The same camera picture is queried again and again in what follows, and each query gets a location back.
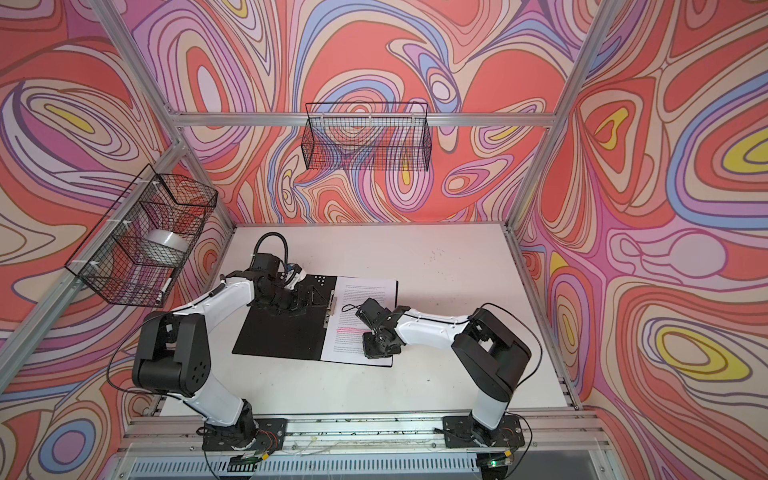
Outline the printed paper sheet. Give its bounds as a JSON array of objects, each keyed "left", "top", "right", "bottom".
[{"left": 320, "top": 276, "right": 398, "bottom": 368}]

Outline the white folder black inside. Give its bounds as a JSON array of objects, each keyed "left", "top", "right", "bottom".
[{"left": 232, "top": 273, "right": 400, "bottom": 368}]

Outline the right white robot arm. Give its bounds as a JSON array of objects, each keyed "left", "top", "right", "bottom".
[{"left": 342, "top": 298, "right": 532, "bottom": 448}]

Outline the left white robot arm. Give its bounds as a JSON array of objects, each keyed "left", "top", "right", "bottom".
[{"left": 132, "top": 270, "right": 335, "bottom": 451}]

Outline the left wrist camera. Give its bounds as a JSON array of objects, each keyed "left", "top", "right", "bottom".
[{"left": 248, "top": 252, "right": 282, "bottom": 277}]

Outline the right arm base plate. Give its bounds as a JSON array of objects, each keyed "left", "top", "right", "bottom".
[{"left": 439, "top": 414, "right": 526, "bottom": 450}]

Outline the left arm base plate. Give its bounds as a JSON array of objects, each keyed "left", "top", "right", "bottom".
[{"left": 196, "top": 418, "right": 288, "bottom": 453}]

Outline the black wire basket left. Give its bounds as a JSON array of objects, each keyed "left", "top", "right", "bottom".
[{"left": 65, "top": 166, "right": 218, "bottom": 308}]

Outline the black wire basket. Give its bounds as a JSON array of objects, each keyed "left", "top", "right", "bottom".
[
  {"left": 301, "top": 101, "right": 432, "bottom": 172},
  {"left": 65, "top": 166, "right": 218, "bottom": 308}
]

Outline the black wire basket back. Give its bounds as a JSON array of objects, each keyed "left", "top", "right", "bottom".
[{"left": 301, "top": 101, "right": 432, "bottom": 172}]

